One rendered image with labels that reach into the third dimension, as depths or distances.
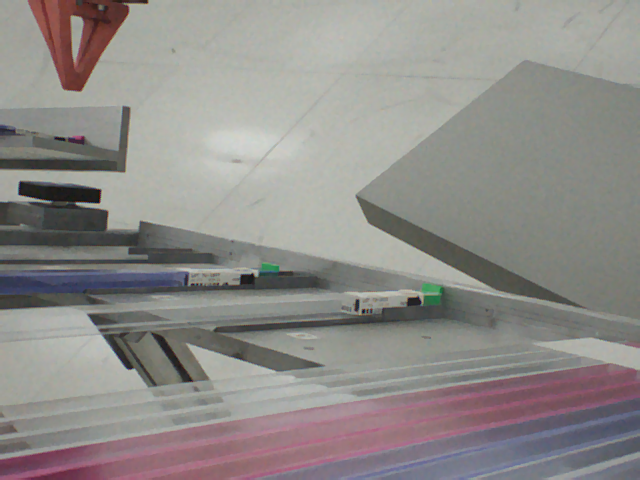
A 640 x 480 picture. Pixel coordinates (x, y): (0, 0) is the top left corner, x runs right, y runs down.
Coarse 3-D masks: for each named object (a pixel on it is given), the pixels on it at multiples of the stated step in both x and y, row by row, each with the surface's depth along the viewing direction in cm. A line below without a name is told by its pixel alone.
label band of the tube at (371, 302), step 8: (360, 296) 59; (368, 296) 60; (376, 296) 60; (384, 296) 61; (392, 296) 62; (400, 296) 62; (408, 296) 63; (416, 296) 63; (360, 304) 59; (368, 304) 60; (376, 304) 61; (384, 304) 61; (392, 304) 62; (400, 304) 62; (408, 304) 63; (416, 304) 63; (360, 312) 60; (368, 312) 60; (376, 312) 61
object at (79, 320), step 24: (0, 312) 43; (24, 312) 44; (48, 312) 44; (72, 312) 45; (96, 312) 46; (120, 312) 47; (144, 312) 48; (168, 312) 49; (192, 312) 50; (216, 312) 51; (240, 312) 53; (264, 312) 54; (288, 312) 55; (312, 312) 57; (336, 312) 58; (0, 336) 43; (24, 336) 44; (48, 336) 44; (72, 336) 45
